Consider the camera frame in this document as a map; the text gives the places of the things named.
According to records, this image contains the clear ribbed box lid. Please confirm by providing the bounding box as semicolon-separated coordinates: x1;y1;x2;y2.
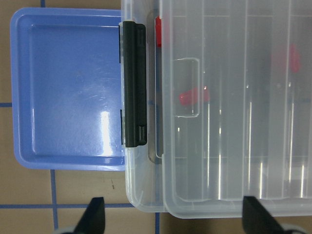
160;0;312;218

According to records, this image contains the black box latch handle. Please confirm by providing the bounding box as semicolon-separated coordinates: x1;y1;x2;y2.
119;20;147;148

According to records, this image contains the clear plastic storage box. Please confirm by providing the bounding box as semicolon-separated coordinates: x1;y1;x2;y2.
118;0;312;215

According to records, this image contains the blue plastic tray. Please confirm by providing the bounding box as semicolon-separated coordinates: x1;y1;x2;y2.
10;7;125;171

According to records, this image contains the red block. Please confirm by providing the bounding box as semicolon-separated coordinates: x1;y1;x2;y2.
271;43;301;73
155;16;162;47
179;86;210;106

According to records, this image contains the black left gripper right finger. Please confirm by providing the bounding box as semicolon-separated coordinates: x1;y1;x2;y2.
242;196;308;234

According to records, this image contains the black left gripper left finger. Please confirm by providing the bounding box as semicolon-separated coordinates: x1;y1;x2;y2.
55;197;106;234

